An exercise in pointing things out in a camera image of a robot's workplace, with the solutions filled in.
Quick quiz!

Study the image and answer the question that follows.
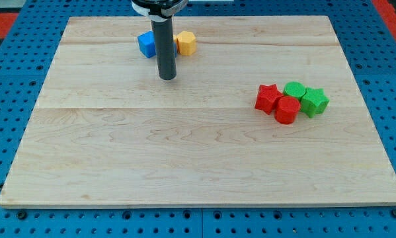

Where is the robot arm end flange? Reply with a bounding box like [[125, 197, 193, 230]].
[[131, 0, 188, 19]]

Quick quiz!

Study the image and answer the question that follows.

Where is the red star block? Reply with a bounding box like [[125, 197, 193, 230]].
[[255, 84, 284, 114]]

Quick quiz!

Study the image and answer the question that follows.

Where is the green star block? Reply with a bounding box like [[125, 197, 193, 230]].
[[300, 87, 330, 118]]

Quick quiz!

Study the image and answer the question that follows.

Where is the yellow hexagon block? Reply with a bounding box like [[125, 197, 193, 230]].
[[177, 31, 197, 56]]

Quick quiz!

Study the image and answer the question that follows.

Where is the blue block behind rod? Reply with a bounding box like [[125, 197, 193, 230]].
[[173, 42, 178, 58]]

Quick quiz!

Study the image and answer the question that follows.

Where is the yellow block behind rod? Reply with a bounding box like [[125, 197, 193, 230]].
[[173, 35, 178, 52]]

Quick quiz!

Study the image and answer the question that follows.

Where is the red cylinder block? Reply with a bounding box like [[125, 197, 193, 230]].
[[274, 96, 301, 124]]

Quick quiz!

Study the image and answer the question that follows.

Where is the blue cube block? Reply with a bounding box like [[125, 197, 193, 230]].
[[138, 31, 156, 58]]

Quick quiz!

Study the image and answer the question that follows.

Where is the wooden board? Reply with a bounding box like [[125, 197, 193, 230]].
[[0, 16, 396, 209]]

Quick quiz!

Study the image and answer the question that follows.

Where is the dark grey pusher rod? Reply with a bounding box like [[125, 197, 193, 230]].
[[151, 17, 177, 80]]

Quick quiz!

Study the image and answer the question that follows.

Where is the green cylinder block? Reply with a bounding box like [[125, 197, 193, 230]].
[[283, 81, 306, 100]]

